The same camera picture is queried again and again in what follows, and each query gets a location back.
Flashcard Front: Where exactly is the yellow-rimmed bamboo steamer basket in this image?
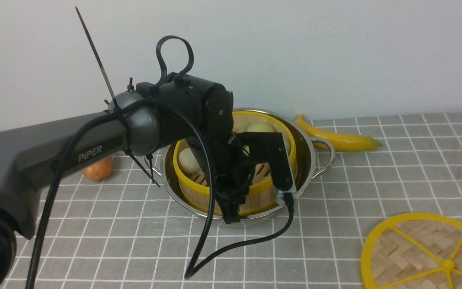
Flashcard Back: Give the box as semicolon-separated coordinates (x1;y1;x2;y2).
172;110;298;217

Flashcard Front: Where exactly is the yellow-green round bun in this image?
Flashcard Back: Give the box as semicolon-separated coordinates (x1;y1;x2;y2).
245;122;275;133

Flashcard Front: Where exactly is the yellow banana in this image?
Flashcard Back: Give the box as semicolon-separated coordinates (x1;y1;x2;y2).
294;114;382;152

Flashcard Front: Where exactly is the yellow woven bamboo steamer lid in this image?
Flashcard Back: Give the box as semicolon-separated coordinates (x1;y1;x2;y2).
361;212;462;289

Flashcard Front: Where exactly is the brown potato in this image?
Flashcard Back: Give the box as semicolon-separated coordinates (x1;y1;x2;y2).
81;156;113;182

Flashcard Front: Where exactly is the beige round bun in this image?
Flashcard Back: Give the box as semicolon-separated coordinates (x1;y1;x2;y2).
178;148;201;176

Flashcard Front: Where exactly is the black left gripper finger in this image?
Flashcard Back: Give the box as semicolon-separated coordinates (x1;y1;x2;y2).
217;189;242;224

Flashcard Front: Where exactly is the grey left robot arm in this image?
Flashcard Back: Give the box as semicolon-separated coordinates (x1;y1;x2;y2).
0;73;253;285

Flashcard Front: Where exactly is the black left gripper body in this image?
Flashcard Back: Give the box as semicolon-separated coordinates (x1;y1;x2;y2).
193;133;255;201

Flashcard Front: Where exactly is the grey checkered tablecloth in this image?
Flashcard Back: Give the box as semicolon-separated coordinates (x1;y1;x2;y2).
35;112;462;289

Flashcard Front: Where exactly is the stainless steel pot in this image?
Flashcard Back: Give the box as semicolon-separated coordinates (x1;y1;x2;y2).
152;108;335;224

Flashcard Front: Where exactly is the black camera cable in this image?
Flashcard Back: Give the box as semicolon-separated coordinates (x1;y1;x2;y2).
24;98;296;289

